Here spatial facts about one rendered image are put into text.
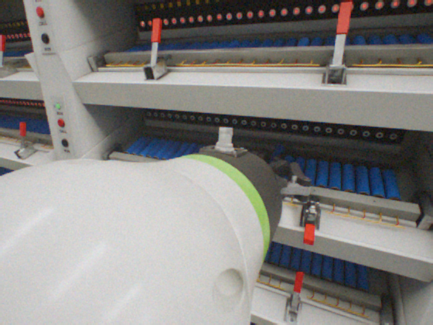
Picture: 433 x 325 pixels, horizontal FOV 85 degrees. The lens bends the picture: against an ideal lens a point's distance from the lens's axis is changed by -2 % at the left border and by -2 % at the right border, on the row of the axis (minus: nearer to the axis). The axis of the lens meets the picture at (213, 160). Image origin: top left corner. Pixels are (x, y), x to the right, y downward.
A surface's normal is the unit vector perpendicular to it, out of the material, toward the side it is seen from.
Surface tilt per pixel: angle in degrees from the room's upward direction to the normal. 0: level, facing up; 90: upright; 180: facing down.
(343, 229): 21
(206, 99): 111
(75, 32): 90
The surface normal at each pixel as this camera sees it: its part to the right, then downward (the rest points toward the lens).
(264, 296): -0.13, -0.78
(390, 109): -0.38, 0.61
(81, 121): 0.92, 0.15
